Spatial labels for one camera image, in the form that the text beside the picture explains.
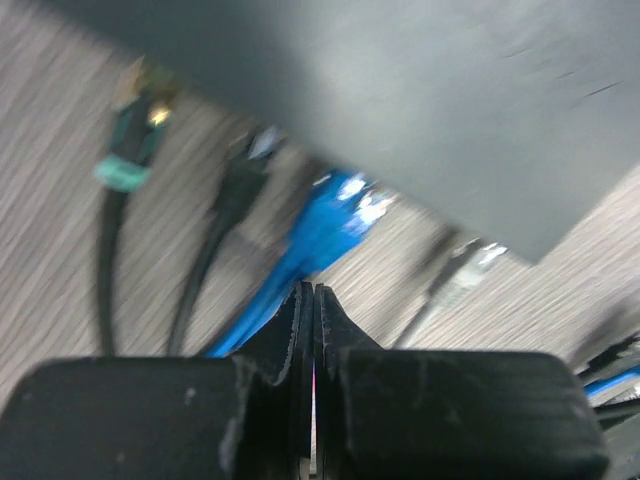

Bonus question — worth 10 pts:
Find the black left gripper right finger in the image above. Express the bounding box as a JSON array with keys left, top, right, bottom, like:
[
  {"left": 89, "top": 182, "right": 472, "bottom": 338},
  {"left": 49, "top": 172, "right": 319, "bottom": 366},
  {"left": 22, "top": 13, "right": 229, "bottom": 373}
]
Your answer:
[{"left": 313, "top": 286, "right": 610, "bottom": 479}]

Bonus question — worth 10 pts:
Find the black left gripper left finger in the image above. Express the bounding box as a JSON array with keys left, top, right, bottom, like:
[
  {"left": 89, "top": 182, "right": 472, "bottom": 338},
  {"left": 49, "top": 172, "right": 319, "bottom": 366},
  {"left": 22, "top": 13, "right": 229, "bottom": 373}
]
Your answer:
[{"left": 1, "top": 282, "right": 313, "bottom": 479}]

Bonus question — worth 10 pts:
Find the dark grey network switch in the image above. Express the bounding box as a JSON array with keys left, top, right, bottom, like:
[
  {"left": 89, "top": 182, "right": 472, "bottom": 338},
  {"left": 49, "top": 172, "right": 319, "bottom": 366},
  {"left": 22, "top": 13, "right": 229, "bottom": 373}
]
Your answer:
[{"left": 54, "top": 1, "right": 639, "bottom": 262}]

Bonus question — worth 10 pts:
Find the grey ethernet cable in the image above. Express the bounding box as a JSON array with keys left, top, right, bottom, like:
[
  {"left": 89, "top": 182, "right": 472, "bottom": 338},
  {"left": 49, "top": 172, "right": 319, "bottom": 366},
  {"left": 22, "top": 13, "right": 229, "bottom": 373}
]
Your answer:
[{"left": 392, "top": 237, "right": 511, "bottom": 350}]

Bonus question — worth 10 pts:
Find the black ethernet cable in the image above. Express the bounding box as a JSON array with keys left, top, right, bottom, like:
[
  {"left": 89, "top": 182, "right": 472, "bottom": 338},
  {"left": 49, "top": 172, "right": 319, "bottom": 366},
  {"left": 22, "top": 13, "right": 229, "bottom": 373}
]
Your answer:
[{"left": 164, "top": 124, "right": 291, "bottom": 357}]

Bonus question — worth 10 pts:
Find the black braided teal-collar cable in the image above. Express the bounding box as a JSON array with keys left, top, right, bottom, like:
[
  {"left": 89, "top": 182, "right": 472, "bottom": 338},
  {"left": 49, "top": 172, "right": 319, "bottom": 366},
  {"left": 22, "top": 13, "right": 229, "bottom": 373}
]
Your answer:
[{"left": 92, "top": 54, "right": 181, "bottom": 357}]

